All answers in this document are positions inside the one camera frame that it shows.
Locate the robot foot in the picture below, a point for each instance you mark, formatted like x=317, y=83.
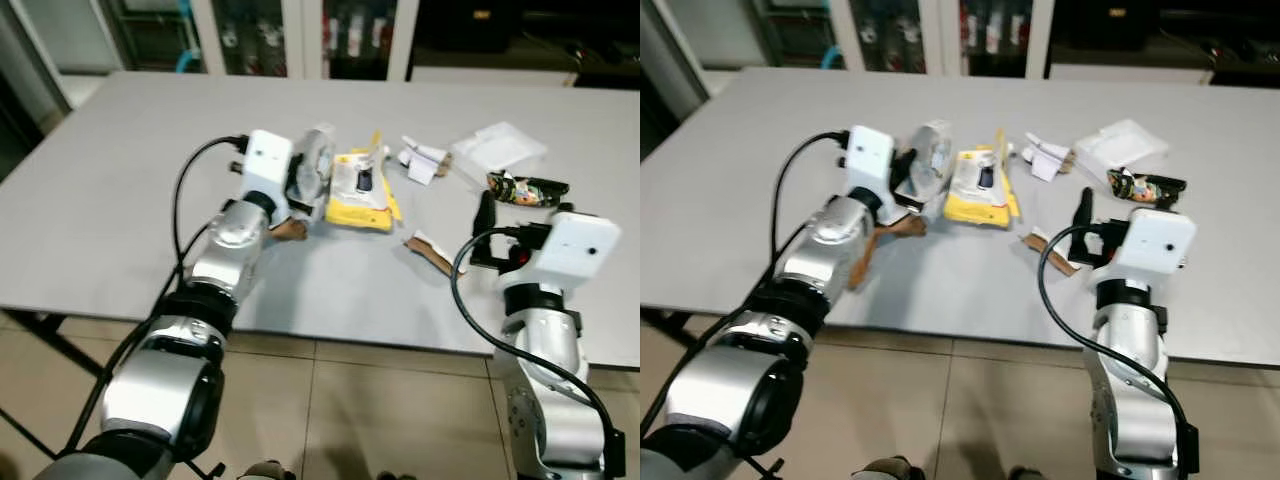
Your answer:
x=895, y=469
x=265, y=471
x=395, y=476

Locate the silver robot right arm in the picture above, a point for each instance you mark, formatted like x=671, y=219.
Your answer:
x=1135, y=400
x=550, y=400

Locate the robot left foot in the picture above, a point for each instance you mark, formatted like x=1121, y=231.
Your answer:
x=895, y=469
x=265, y=471

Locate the brown white paper scrap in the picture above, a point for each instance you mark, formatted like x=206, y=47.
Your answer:
x=430, y=250
x=1048, y=250

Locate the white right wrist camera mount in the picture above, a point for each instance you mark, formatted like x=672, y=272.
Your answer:
x=1158, y=245
x=575, y=250

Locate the white glass door cabinet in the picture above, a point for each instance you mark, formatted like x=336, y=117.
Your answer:
x=300, y=35
x=945, y=32

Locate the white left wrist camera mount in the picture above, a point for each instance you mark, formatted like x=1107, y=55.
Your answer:
x=265, y=165
x=868, y=162

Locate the crumpled white paper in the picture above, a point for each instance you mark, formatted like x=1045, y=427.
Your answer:
x=422, y=160
x=1048, y=157

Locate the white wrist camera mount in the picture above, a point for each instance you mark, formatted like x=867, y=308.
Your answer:
x=575, y=250
x=265, y=165
x=868, y=162
x=1158, y=245

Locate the small blue object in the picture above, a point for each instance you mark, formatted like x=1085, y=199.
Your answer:
x=830, y=58
x=182, y=63

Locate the clear plastic wrapper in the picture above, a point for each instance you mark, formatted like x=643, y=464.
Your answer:
x=938, y=158
x=322, y=160

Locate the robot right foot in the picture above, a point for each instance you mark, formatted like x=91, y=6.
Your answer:
x=395, y=476

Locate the brown paper strip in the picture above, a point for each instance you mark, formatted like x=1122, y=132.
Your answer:
x=288, y=230
x=905, y=227

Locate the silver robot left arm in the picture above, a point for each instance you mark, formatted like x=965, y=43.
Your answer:
x=160, y=390
x=735, y=385

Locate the clear flat plastic bag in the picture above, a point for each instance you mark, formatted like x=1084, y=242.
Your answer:
x=1122, y=143
x=498, y=147

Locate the black metal table frame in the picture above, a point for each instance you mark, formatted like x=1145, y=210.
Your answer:
x=50, y=340
x=665, y=318

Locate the dark printed snack wrapper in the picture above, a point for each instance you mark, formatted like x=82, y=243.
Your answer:
x=1150, y=186
x=525, y=189

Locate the yellow snack packet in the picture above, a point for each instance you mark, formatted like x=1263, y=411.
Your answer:
x=978, y=202
x=360, y=205

